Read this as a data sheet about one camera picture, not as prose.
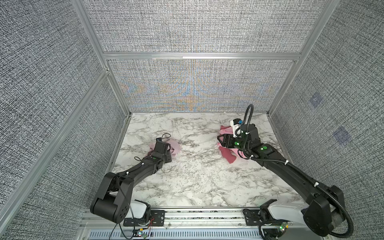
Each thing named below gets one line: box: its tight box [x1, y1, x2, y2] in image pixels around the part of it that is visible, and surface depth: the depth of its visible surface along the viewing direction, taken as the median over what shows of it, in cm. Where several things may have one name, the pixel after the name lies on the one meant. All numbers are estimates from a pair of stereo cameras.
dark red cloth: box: [218, 146, 237, 164], surface depth 95 cm
